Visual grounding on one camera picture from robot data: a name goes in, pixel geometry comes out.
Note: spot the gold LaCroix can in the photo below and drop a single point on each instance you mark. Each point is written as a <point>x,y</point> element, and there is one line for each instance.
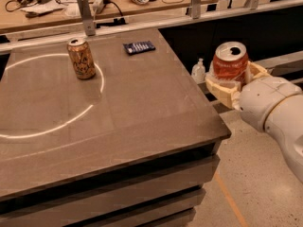
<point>81,57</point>

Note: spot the white paper sheet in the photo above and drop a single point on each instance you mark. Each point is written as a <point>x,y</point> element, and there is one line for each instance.
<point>40,8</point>

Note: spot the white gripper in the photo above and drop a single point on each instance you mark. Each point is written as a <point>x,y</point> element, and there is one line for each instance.
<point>264,98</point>

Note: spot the blue rxbar blueberry bar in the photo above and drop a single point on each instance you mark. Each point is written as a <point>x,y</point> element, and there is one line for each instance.
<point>138,47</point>

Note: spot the red coke can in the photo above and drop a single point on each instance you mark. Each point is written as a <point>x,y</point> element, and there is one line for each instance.
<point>230,61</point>

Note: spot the grey drawer cabinet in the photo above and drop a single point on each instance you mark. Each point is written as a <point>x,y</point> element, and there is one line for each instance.
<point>162,192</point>

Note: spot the grey metal bracket left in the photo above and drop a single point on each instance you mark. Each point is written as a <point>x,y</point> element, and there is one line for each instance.
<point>87,18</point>

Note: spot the grey metal post middle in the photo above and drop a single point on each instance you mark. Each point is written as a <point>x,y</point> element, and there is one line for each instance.
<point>195,9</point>

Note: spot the black handled tool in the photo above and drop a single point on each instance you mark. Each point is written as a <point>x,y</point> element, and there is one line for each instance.
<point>32,14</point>

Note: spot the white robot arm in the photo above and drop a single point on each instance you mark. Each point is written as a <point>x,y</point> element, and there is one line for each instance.
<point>285,125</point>

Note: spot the clear sanitizer bottle left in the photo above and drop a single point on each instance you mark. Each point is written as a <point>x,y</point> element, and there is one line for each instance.
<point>198,71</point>

